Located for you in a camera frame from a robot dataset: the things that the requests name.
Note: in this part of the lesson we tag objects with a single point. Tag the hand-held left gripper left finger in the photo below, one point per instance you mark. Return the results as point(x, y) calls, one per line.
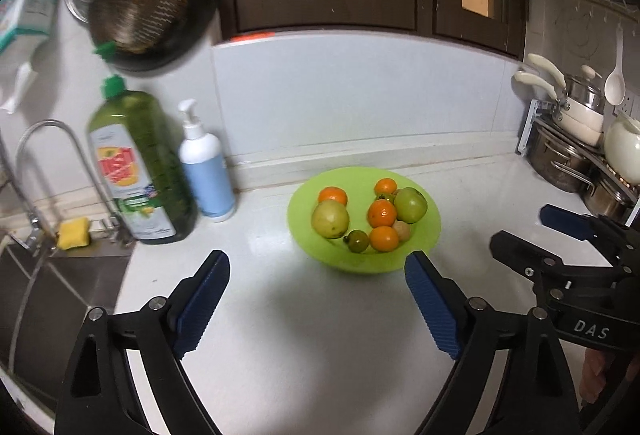
point(202, 305)

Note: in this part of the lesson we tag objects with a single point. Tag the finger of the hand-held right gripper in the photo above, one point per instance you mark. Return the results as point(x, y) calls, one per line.
point(520, 252)
point(562, 221)

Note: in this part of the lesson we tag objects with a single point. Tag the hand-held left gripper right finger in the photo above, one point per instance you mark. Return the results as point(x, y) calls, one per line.
point(432, 310)

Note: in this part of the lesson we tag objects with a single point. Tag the orange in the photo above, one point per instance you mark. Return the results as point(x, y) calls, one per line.
point(384, 238)
point(382, 213)
point(386, 186)
point(333, 196)

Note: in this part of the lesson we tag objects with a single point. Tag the green plate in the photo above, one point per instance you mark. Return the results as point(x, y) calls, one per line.
point(350, 265)

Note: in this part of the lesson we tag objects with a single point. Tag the large green apple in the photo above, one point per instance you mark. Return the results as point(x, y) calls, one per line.
point(411, 205)

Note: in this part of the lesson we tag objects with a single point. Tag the yellow-green pear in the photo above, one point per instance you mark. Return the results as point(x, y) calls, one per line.
point(330, 220)

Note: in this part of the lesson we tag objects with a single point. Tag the person's right hand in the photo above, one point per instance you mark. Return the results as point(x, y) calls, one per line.
point(595, 372)

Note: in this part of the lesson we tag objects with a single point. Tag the small steel pot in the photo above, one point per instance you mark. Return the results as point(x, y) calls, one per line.
point(607, 197)

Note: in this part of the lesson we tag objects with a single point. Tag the large steel pot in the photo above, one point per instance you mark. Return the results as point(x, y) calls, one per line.
point(557, 160)

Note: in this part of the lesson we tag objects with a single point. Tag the small brown lychee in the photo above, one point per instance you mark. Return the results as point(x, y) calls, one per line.
point(403, 230)

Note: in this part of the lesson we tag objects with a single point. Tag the white pot rack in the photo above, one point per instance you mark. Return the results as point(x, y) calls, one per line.
point(529, 130)

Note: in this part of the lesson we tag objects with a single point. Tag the white teapot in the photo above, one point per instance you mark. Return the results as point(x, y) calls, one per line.
point(622, 142)

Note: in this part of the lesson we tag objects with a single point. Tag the white pump bottle blue label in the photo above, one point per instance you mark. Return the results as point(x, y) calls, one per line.
point(207, 175)

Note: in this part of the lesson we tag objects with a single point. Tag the white ladle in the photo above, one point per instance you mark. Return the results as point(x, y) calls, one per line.
point(615, 85)

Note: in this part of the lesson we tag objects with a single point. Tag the yellow sponge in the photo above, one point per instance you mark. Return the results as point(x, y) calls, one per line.
point(74, 233)

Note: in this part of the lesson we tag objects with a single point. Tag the steel sink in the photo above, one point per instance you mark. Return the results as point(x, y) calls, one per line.
point(50, 290)

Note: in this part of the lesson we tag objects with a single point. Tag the green dish soap bottle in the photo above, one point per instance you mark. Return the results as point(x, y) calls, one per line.
point(140, 165)

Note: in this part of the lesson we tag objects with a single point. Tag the chrome lever faucet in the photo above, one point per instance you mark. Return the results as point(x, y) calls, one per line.
point(34, 227)

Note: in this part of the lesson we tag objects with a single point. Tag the chrome gooseneck faucet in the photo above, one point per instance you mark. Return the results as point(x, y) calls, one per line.
point(50, 121)

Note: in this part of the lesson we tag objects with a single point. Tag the white wall socket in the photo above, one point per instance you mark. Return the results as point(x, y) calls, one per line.
point(631, 104)

